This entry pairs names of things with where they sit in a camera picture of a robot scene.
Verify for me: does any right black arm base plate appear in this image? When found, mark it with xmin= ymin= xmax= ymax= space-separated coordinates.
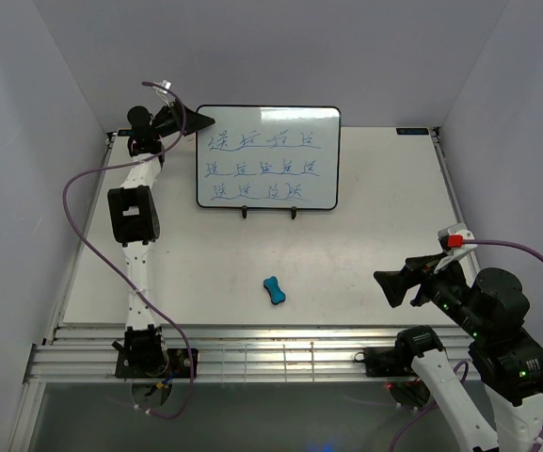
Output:
xmin=353 ymin=347 xmax=415 ymax=378

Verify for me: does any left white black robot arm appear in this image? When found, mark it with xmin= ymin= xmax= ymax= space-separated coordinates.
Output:
xmin=107 ymin=103 xmax=216 ymax=377

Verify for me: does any white whiteboard black frame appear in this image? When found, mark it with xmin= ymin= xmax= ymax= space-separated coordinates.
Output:
xmin=196 ymin=105 xmax=342 ymax=211

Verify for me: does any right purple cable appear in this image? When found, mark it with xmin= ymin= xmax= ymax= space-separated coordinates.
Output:
xmin=388 ymin=238 xmax=543 ymax=452

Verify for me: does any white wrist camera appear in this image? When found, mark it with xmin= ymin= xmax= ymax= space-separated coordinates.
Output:
xmin=434 ymin=222 xmax=477 ymax=274
xmin=152 ymin=79 xmax=175 ymax=107

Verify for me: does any blue corner label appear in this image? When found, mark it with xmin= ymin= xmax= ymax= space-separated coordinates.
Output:
xmin=116 ymin=129 xmax=134 ymax=137
xmin=396 ymin=127 xmax=429 ymax=136

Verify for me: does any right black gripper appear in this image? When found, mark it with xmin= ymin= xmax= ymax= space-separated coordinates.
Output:
xmin=372 ymin=249 xmax=488 ymax=336

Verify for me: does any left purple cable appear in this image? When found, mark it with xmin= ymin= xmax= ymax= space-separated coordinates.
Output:
xmin=61 ymin=80 xmax=198 ymax=420

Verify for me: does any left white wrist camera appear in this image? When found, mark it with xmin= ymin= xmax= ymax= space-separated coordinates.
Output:
xmin=152 ymin=79 xmax=175 ymax=107

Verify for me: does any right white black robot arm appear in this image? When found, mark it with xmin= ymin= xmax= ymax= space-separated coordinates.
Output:
xmin=363 ymin=254 xmax=543 ymax=451

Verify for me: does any blue corner label left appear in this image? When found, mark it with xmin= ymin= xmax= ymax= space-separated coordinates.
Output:
xmin=116 ymin=129 xmax=134 ymax=137

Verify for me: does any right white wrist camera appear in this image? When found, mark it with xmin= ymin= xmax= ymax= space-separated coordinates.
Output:
xmin=434 ymin=222 xmax=477 ymax=274

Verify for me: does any black wire whiteboard stand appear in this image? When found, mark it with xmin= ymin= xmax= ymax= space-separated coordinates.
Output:
xmin=239 ymin=204 xmax=298 ymax=220

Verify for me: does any purple cable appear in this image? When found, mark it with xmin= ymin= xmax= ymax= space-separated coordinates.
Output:
xmin=388 ymin=238 xmax=543 ymax=452
xmin=61 ymin=80 xmax=198 ymax=420

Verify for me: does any blue bone-shaped eraser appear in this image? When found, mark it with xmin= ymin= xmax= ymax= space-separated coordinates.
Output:
xmin=263 ymin=276 xmax=286 ymax=306

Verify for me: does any blue corner label right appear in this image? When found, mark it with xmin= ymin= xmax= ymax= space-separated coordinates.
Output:
xmin=396 ymin=127 xmax=429 ymax=136

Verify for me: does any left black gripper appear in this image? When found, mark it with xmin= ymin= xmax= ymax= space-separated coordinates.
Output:
xmin=152 ymin=100 xmax=216 ymax=141

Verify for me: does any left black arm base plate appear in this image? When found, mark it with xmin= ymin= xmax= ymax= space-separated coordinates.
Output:
xmin=114 ymin=348 xmax=199 ymax=379

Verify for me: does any aluminium rail frame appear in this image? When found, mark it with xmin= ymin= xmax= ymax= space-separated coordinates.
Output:
xmin=24 ymin=324 xmax=488 ymax=385

